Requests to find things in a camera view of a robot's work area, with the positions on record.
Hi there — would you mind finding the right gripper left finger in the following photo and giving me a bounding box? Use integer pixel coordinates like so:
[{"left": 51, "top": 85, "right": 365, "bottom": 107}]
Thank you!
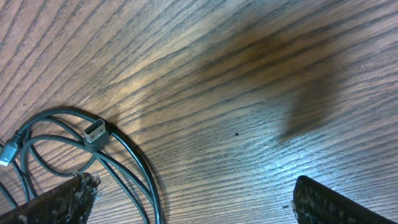
[{"left": 1, "top": 173, "right": 100, "bottom": 224}]

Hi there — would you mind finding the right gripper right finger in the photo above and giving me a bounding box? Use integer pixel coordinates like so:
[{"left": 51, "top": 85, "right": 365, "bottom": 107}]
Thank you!
[{"left": 293, "top": 175, "right": 397, "bottom": 224}]

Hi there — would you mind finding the black USB cable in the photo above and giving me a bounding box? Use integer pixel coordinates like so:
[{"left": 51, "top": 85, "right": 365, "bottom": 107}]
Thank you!
[{"left": 0, "top": 107, "right": 164, "bottom": 224}]

